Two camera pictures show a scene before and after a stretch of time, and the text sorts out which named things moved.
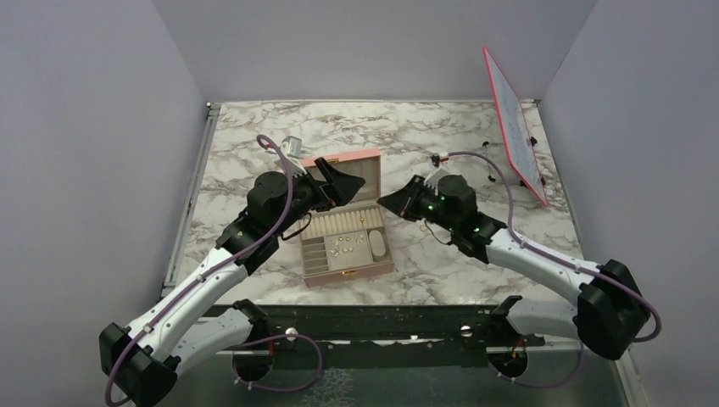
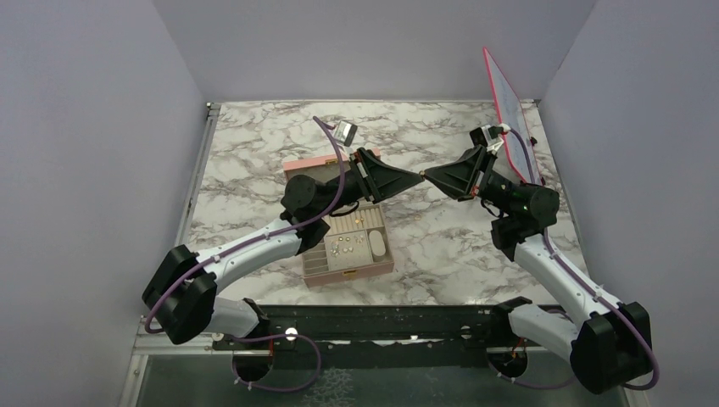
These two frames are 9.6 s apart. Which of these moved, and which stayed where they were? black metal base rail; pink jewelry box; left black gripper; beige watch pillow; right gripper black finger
Moved: right gripper black finger; left black gripper
Stayed: pink jewelry box; black metal base rail; beige watch pillow
